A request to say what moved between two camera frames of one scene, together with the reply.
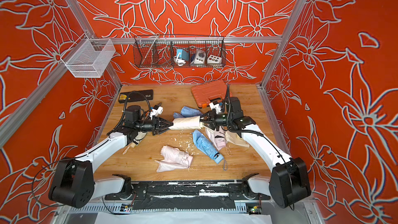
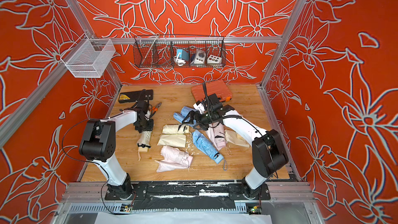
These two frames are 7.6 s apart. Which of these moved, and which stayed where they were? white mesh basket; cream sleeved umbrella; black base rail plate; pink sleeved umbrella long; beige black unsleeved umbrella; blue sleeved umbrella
Moved: beige black unsleeved umbrella; cream sleeved umbrella
Stayed: blue sleeved umbrella; white mesh basket; pink sleeved umbrella long; black base rail plate
